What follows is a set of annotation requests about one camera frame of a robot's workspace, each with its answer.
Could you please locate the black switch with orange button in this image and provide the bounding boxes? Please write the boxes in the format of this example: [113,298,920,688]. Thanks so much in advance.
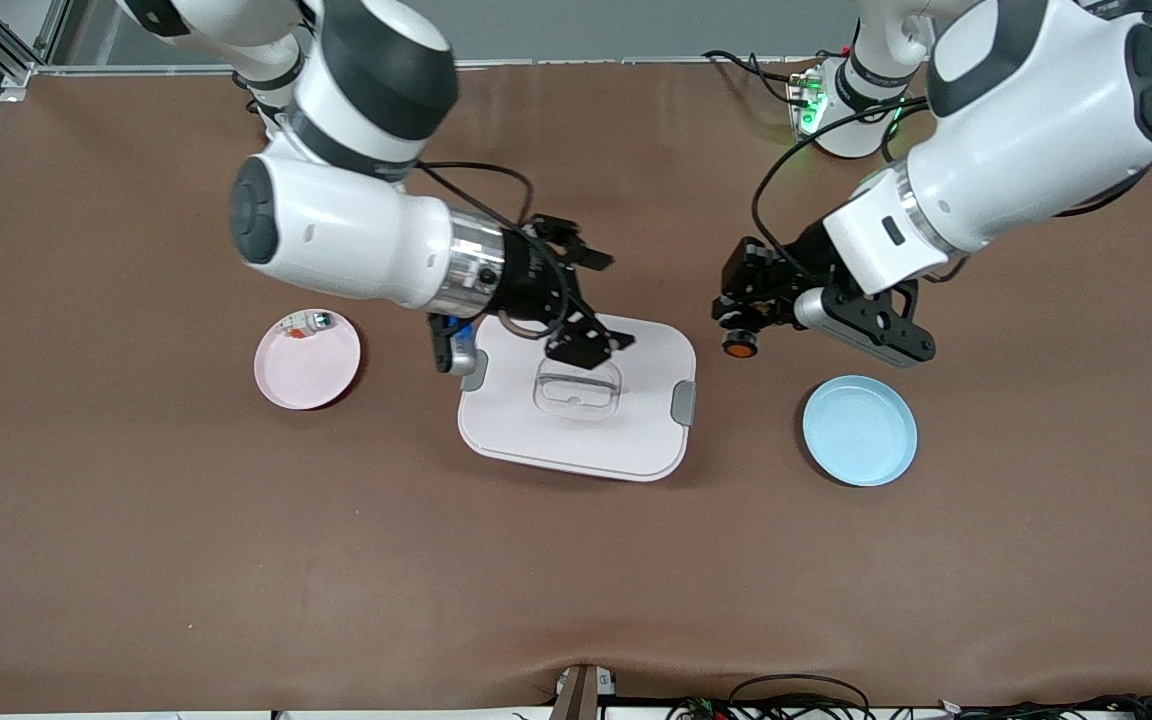
[721,310,762,359]

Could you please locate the white lidded storage box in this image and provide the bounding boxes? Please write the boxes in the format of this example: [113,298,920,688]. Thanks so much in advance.
[458,313,699,483]

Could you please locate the light blue round plate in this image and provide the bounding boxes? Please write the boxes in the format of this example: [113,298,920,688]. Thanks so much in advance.
[802,375,919,488]

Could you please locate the pink round plate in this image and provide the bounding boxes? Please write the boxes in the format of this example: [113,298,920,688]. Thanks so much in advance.
[254,308,362,411]

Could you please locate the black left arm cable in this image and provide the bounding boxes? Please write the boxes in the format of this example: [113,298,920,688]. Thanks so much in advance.
[750,95,937,263]

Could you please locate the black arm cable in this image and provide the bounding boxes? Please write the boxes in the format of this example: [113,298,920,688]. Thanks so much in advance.
[414,160,577,346]
[750,95,937,263]

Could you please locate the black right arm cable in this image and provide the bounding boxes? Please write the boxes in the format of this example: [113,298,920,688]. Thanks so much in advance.
[414,160,577,346]

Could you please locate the black cables at arm base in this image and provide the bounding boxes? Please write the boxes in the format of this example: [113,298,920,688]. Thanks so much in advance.
[704,48,802,106]

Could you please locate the metal table edge bracket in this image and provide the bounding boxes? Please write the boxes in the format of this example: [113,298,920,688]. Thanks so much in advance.
[549,663,619,720]

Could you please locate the black looped cable bundle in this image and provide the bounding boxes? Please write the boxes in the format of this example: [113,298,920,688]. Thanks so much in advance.
[666,675,877,720]

